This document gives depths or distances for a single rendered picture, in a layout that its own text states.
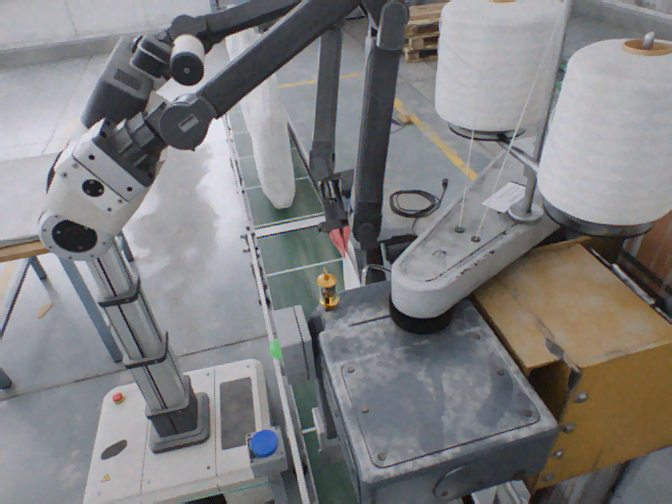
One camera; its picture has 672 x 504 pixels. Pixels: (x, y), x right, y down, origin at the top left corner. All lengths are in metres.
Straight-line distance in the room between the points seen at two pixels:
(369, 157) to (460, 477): 0.55
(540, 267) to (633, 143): 0.33
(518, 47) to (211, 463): 1.60
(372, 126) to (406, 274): 0.34
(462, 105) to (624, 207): 0.28
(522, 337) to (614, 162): 0.27
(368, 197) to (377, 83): 0.21
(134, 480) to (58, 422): 0.75
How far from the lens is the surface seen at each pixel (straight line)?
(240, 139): 3.64
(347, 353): 0.66
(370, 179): 0.92
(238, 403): 1.99
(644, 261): 0.84
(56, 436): 2.56
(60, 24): 8.36
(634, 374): 0.77
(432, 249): 0.69
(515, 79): 0.72
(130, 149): 0.91
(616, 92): 0.52
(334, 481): 1.64
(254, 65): 0.86
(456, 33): 0.73
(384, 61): 0.87
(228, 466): 1.86
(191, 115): 0.86
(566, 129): 0.56
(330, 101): 1.30
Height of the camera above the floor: 1.84
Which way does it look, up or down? 38 degrees down
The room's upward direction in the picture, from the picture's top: 5 degrees counter-clockwise
